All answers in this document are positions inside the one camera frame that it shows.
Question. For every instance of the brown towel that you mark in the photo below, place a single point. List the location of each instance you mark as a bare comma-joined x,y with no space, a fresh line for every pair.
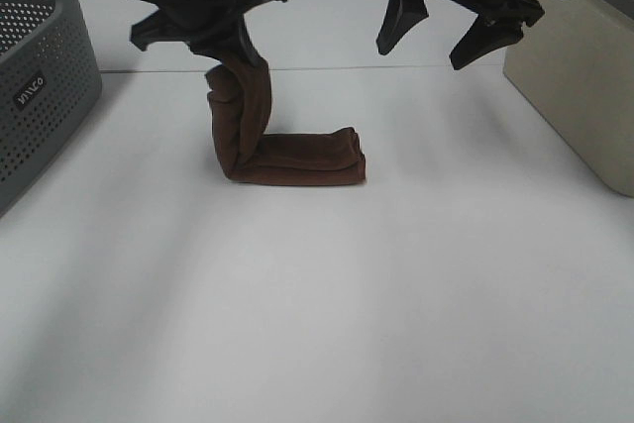
240,101

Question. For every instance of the beige storage box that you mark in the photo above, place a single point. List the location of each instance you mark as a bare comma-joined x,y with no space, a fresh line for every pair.
575,67

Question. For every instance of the grey perforated laundry basket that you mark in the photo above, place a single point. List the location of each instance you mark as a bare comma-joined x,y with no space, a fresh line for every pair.
50,82

